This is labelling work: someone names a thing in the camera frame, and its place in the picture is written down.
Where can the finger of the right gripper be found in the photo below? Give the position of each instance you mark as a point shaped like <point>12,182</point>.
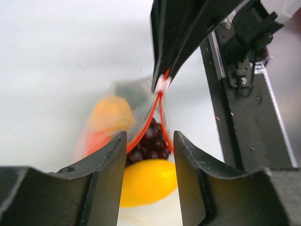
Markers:
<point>163,30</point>

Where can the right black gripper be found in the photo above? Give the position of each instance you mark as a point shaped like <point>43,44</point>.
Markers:
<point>238,43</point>

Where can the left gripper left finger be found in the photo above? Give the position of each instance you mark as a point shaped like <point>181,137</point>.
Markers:
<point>86,193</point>

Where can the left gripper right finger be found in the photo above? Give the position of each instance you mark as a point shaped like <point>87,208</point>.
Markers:
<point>213,193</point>

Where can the yellow toy mango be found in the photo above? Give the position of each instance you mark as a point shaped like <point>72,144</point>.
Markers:
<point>147,182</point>

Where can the clear zip top bag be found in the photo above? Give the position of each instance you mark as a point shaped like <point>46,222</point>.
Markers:
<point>145,105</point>

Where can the purple toy grapes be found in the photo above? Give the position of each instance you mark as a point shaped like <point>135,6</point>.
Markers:
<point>153,145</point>

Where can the yellow toy bell pepper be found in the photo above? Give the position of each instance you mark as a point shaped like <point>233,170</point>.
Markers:
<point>110,114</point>

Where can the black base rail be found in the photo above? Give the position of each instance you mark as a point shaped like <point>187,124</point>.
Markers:
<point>251,132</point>

